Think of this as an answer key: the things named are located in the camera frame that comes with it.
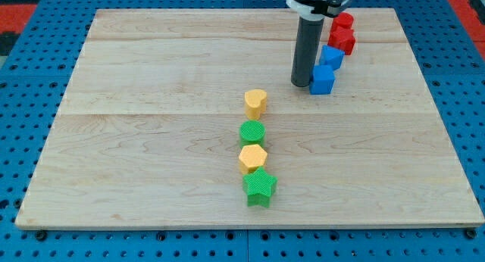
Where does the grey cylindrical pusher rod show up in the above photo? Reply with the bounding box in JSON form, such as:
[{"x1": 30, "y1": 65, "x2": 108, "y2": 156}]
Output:
[{"x1": 291, "y1": 17, "x2": 324, "y2": 87}]

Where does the blue triangle block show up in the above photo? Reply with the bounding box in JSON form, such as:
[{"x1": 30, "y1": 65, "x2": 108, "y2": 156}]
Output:
[{"x1": 319, "y1": 45, "x2": 345, "y2": 70}]

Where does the red star block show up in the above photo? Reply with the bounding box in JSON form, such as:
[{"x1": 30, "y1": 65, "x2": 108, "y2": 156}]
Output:
[{"x1": 327, "y1": 27, "x2": 356, "y2": 55}]

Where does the blue cube block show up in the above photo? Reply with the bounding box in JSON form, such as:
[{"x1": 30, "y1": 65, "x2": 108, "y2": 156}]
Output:
[{"x1": 309, "y1": 65, "x2": 335, "y2": 95}]

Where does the green star block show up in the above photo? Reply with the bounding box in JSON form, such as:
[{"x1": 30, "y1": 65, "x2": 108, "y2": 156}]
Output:
[{"x1": 242, "y1": 167, "x2": 278, "y2": 208}]

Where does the red cylinder block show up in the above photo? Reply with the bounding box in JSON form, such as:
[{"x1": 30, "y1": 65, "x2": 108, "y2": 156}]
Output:
[{"x1": 330, "y1": 12, "x2": 354, "y2": 32}]

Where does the yellow heart block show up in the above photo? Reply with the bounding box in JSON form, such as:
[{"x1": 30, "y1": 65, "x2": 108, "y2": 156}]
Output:
[{"x1": 244, "y1": 89, "x2": 268, "y2": 120}]

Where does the green cylinder block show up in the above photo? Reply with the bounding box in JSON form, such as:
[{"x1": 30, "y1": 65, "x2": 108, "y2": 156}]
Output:
[{"x1": 239, "y1": 120, "x2": 266, "y2": 148}]

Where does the yellow hexagon block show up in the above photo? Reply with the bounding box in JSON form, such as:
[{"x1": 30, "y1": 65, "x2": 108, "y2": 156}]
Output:
[{"x1": 238, "y1": 144, "x2": 268, "y2": 175}]

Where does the wooden board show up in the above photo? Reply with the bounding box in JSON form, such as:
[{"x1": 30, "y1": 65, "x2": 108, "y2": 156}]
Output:
[{"x1": 15, "y1": 8, "x2": 484, "y2": 231}]

